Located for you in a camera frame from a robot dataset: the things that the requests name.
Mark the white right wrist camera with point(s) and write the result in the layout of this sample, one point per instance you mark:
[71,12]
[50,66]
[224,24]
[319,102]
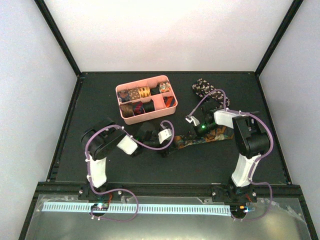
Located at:
[192,120]

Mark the yellow black rolled tie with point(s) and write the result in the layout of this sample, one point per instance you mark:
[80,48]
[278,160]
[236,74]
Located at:
[144,92]

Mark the right black frame post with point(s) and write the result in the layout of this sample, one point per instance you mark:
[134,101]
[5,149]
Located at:
[281,30]

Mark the black floral tie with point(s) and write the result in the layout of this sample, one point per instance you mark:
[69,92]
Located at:
[202,88]

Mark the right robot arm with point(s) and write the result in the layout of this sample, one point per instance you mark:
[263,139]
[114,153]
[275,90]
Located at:
[253,141]

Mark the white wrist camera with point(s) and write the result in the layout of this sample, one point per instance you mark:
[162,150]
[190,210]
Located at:
[192,120]
[164,135]

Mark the black aluminium mounting rail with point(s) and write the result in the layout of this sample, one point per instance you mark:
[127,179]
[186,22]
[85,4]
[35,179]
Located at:
[217,192]

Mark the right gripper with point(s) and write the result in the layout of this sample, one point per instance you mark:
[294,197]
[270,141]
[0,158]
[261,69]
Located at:
[197,133]

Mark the white red floral rolled tie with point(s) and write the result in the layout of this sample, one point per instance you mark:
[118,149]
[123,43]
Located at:
[164,87]

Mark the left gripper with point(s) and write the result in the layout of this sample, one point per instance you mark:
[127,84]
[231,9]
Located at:
[164,154]

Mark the clear acrylic sheet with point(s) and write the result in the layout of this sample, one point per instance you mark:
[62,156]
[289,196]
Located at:
[280,219]

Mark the brown paisley rolled tie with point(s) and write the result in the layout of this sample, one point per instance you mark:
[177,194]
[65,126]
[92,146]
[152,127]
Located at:
[134,94]

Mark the brown green patterned tie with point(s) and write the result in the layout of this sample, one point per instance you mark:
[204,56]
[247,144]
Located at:
[219,134]

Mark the blue floral rolled tie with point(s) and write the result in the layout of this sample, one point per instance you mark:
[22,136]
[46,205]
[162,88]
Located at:
[123,96]

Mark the red striped rolled tie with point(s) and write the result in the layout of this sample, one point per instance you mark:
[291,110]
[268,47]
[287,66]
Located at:
[169,101]

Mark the left black frame post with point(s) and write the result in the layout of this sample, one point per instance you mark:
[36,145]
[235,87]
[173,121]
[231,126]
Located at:
[44,10]

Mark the pink divided organizer box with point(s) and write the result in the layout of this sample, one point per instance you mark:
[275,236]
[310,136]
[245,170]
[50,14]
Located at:
[158,98]

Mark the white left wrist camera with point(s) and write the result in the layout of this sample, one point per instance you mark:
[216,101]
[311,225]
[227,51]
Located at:
[164,135]

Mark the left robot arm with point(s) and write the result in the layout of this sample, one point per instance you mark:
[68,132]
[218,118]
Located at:
[105,136]

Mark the light blue slotted strip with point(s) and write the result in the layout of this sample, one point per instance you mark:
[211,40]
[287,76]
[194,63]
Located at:
[132,208]

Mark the black frame post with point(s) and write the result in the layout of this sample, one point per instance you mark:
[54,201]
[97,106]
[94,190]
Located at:
[44,10]
[281,30]

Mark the red navy rolled tie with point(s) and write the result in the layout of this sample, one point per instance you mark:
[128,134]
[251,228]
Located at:
[138,108]

